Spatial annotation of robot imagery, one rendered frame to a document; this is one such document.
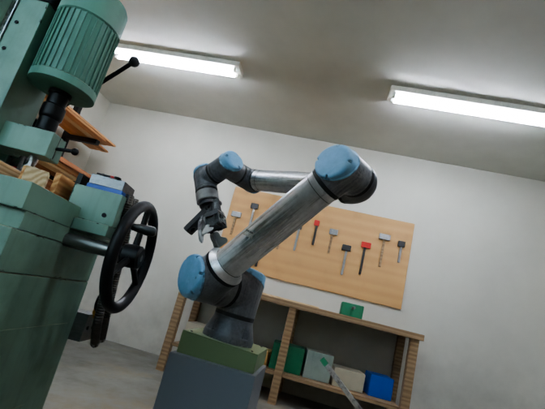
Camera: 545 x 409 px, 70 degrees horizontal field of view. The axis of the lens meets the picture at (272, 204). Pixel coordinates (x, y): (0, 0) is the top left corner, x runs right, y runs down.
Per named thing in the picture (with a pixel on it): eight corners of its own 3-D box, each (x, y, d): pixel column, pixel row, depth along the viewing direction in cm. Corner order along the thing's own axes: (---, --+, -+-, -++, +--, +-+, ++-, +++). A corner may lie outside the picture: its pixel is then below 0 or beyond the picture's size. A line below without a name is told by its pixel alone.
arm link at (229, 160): (246, 157, 161) (225, 172, 167) (225, 144, 153) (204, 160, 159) (248, 174, 156) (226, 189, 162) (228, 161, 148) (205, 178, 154)
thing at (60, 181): (51, 200, 105) (62, 174, 106) (45, 198, 105) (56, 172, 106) (78, 213, 120) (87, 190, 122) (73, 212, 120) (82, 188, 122)
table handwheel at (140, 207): (165, 252, 120) (120, 337, 99) (102, 236, 121) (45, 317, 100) (161, 180, 101) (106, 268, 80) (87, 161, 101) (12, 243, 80)
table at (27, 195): (65, 220, 80) (75, 192, 81) (-77, 183, 80) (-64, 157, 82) (147, 254, 139) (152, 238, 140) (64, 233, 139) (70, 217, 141)
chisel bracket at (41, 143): (42, 161, 102) (54, 131, 104) (-10, 148, 102) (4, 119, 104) (57, 170, 109) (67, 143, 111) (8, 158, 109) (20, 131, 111)
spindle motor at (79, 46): (76, 83, 101) (117, -14, 109) (11, 67, 102) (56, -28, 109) (102, 114, 118) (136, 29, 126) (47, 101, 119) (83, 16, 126)
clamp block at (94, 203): (111, 226, 103) (122, 194, 105) (62, 214, 103) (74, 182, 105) (129, 235, 117) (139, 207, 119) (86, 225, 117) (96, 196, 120)
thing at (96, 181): (121, 195, 106) (127, 176, 108) (82, 185, 106) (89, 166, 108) (135, 206, 119) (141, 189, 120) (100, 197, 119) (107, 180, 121)
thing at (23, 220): (18, 229, 81) (26, 210, 82) (-79, 204, 81) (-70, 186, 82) (96, 252, 120) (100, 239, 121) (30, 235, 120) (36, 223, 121)
